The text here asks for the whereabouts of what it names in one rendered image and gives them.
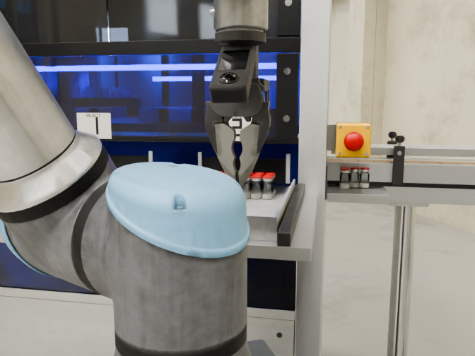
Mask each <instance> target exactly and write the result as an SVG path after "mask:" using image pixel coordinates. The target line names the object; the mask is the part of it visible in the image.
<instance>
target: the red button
mask: <svg viewBox="0 0 475 356"><path fill-rule="evenodd" d="M363 144H364V139H363V137H362V135H361V134H360V133H358V132H355V131H353V132H350V133H348V134H347V135H346V136H345V138H344V145H345V147H346V148H347V149H348V150H350V151H357V150H360V149H361V148H362V147H363Z"/></svg>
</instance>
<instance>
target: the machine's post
mask: <svg viewBox="0 0 475 356"><path fill-rule="evenodd" d="M331 3H332V0H302V6H301V41H300V108H299V142H298V183H299V184H305V192H306V193H318V204H317V216H316V222H315V233H314V239H313V246H312V258H311V262H309V261H296V278H295V345H294V356H320V351H321V328H322V282H323V258H324V212H325V189H326V166H327V120H328V96H329V50H330V27H331Z"/></svg>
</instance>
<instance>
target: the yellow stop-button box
mask: <svg viewBox="0 0 475 356"><path fill-rule="evenodd" d="M353 131H355V132H358V133H360V134H361V135H362V137H363V139H364V144H363V147H362V148H361V149H360V150H357V151H350V150H348V149H347V148H346V147H345V145H344V138H345V136H346V135H347V134H348V133H350V132H353ZM371 131H372V125H371V124H370V123H368V122H337V123H336V145H335V154H336V156H337V157H338V158H369V157H370V147H371Z"/></svg>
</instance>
